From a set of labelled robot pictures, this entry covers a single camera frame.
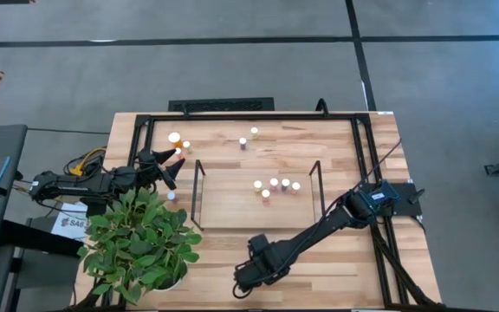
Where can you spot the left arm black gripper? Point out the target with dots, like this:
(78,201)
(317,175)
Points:
(150,171)

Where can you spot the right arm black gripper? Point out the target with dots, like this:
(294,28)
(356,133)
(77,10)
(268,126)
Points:
(256,277)

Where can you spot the purple medicine bottle white cap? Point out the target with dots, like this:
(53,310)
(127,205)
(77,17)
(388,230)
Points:
(171,196)
(285,183)

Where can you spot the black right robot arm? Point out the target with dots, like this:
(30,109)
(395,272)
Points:
(314,234)

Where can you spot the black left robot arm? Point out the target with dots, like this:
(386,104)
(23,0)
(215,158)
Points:
(72,186)

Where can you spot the black framed clear shelf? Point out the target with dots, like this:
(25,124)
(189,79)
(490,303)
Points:
(228,203)

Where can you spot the black perforated floor mat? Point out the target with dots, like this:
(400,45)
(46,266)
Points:
(221,104)

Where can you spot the green leafy plant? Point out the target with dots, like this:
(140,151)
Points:
(141,242)

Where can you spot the white plant pot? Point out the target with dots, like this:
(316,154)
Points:
(169,287)

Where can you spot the white printed paper sheet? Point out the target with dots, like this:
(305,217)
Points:
(69,225)

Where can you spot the black table clamp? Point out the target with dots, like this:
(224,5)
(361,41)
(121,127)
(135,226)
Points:
(321,106)

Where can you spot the black aluminium rig frame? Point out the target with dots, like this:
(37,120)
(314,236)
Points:
(254,117)

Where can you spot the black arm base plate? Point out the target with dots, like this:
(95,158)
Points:
(407,204)

